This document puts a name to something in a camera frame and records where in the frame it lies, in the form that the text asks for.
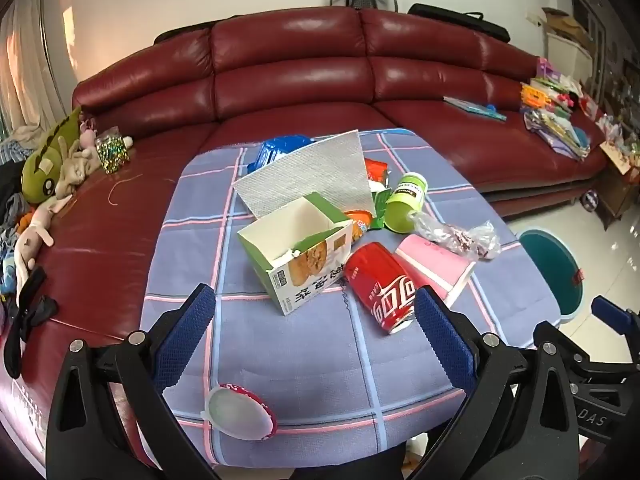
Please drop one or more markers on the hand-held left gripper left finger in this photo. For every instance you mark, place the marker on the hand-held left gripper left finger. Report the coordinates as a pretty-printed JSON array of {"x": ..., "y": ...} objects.
[{"x": 185, "y": 340}]

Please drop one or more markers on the white paper towel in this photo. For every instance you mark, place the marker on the white paper towel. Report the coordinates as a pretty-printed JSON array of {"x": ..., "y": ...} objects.
[{"x": 310, "y": 175}]

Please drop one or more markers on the orange snack packet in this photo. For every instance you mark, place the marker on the orange snack packet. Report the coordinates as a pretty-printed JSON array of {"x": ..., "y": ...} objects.
[{"x": 375, "y": 170}]

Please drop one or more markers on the red leather sofa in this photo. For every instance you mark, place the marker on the red leather sofa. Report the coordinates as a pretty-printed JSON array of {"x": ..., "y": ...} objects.
[{"x": 300, "y": 85}]

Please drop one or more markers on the green plush dinosaur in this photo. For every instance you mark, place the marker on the green plush dinosaur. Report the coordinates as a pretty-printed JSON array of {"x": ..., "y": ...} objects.
[{"x": 45, "y": 160}]

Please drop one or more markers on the blue plaid tablecloth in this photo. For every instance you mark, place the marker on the blue plaid tablecloth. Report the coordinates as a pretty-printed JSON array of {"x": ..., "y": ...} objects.
[{"x": 325, "y": 360}]

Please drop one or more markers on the green white cookie box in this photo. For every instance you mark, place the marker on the green white cookie box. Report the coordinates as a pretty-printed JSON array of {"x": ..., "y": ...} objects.
[{"x": 300, "y": 265}]

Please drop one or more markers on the green plastic canister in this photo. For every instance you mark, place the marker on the green plastic canister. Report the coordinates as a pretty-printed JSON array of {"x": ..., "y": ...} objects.
[{"x": 407, "y": 200}]

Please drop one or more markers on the flat blue book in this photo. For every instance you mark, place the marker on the flat blue book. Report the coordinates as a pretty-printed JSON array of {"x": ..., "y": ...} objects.
[{"x": 475, "y": 107}]

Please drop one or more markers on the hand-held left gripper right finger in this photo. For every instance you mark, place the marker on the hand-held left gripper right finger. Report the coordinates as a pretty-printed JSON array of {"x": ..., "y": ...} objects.
[{"x": 445, "y": 340}]

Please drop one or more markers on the clear plastic bag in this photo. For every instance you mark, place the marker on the clear plastic bag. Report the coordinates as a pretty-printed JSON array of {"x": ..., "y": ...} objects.
[{"x": 450, "y": 235}]

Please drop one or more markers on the pile of clothes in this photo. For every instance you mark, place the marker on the pile of clothes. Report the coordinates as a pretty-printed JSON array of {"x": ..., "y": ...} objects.
[{"x": 10, "y": 210}]

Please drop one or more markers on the beige curtain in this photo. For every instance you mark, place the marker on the beige curtain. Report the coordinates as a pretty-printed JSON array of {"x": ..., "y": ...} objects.
[{"x": 25, "y": 60}]

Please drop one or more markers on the small ball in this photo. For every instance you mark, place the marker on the small ball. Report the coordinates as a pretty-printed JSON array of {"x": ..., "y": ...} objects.
[{"x": 590, "y": 200}]

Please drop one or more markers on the pink paper carton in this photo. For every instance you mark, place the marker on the pink paper carton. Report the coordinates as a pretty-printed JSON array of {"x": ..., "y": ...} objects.
[{"x": 435, "y": 262}]

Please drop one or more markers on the glass display cabinet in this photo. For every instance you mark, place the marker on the glass display cabinet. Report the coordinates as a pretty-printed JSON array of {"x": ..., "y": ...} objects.
[{"x": 620, "y": 45}]

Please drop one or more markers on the red soda can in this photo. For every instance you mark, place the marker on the red soda can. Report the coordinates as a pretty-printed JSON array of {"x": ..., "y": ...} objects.
[{"x": 375, "y": 280}]

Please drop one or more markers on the cardboard box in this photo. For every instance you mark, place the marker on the cardboard box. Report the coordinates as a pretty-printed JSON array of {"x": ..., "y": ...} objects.
[{"x": 565, "y": 22}]

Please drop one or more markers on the teal trash bin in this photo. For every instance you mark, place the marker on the teal trash bin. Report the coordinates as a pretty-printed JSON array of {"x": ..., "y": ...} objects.
[{"x": 550, "y": 265}]

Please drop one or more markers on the wooden side table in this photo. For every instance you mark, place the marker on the wooden side table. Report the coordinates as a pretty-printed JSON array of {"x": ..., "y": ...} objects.
[{"x": 617, "y": 195}]

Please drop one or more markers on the pile of small packages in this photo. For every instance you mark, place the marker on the pile of small packages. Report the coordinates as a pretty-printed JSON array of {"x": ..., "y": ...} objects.
[{"x": 620, "y": 140}]

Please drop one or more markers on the white lid with red rim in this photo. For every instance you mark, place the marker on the white lid with red rim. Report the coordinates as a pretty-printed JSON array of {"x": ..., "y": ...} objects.
[{"x": 235, "y": 410}]

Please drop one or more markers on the clear bag of beads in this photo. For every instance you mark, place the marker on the clear bag of beads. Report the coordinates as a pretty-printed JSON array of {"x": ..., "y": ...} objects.
[{"x": 112, "y": 152}]

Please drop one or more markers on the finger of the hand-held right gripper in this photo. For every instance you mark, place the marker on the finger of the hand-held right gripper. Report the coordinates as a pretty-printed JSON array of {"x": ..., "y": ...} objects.
[
  {"x": 562, "y": 341},
  {"x": 612, "y": 312}
]

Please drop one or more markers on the black long bag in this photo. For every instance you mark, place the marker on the black long bag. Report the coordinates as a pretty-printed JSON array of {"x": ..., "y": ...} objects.
[{"x": 460, "y": 22}]

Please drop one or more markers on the pile of colourful toys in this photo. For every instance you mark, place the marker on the pile of colourful toys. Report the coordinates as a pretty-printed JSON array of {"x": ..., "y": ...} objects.
[{"x": 555, "y": 115}]

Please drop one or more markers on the white storage box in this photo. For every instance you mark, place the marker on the white storage box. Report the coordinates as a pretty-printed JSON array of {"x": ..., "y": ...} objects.
[{"x": 567, "y": 57}]

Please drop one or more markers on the blue plastic tray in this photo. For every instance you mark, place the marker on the blue plastic tray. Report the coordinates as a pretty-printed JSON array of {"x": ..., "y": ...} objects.
[{"x": 280, "y": 147}]

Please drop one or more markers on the pale pink plush toy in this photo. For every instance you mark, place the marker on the pale pink plush toy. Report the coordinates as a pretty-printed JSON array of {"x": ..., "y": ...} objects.
[
  {"x": 30, "y": 245},
  {"x": 75, "y": 165}
]

